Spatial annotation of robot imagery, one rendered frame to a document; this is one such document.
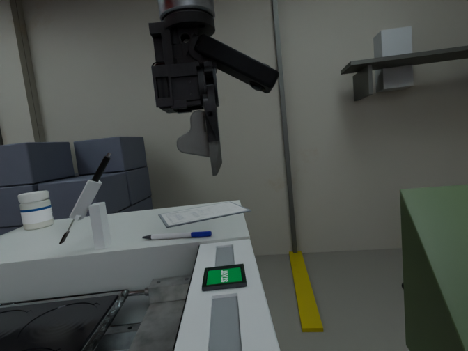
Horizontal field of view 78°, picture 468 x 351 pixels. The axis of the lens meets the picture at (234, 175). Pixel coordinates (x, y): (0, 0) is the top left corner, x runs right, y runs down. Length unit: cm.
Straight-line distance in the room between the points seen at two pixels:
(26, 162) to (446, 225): 228
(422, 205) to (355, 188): 250
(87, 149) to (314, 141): 197
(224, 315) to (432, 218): 28
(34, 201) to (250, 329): 73
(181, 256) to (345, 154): 245
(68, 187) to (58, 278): 159
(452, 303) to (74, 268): 57
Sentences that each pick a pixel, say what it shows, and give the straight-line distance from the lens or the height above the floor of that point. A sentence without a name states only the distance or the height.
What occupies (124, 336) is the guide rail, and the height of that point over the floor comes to 84.
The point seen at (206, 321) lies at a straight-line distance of 33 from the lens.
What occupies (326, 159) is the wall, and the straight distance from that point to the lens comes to 285.
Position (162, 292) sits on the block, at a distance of 55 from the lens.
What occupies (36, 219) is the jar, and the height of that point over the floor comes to 99.
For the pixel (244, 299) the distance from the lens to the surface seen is 36.
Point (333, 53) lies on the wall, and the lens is 295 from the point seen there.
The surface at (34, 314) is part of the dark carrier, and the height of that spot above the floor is 90.
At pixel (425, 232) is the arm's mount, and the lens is 43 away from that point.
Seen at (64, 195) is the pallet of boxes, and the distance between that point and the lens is 224.
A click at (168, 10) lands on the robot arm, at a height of 131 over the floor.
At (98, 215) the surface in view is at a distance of 60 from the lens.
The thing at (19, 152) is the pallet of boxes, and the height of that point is 122.
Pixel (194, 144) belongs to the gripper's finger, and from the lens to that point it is 40.
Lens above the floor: 114
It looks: 6 degrees down
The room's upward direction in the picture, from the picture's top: 6 degrees counter-clockwise
